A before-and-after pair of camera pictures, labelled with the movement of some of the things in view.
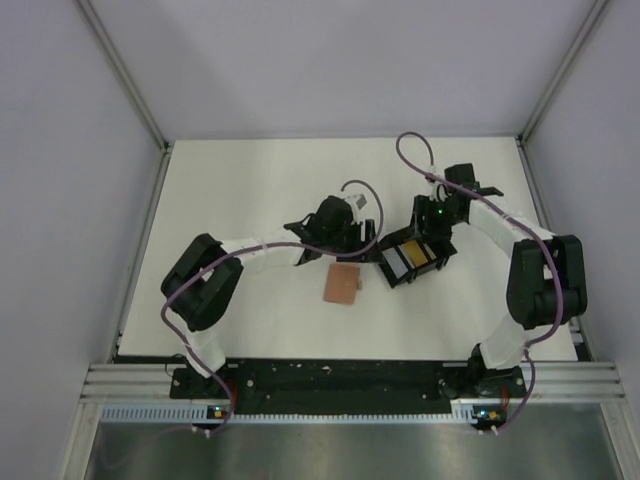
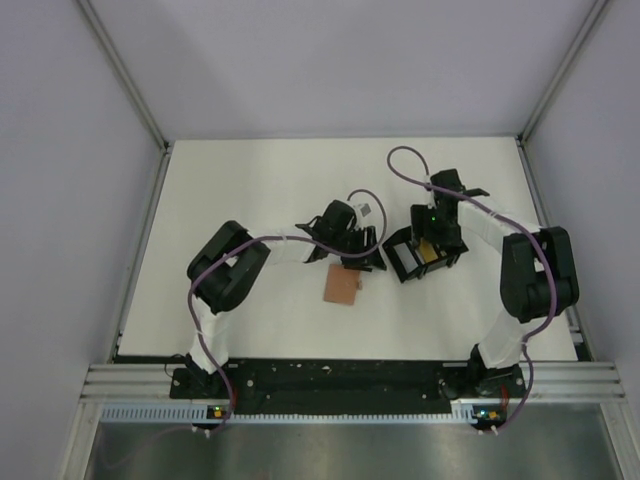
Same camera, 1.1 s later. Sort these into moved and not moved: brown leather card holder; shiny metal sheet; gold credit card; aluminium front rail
Moved: gold credit card
Not moved: shiny metal sheet; aluminium front rail; brown leather card holder
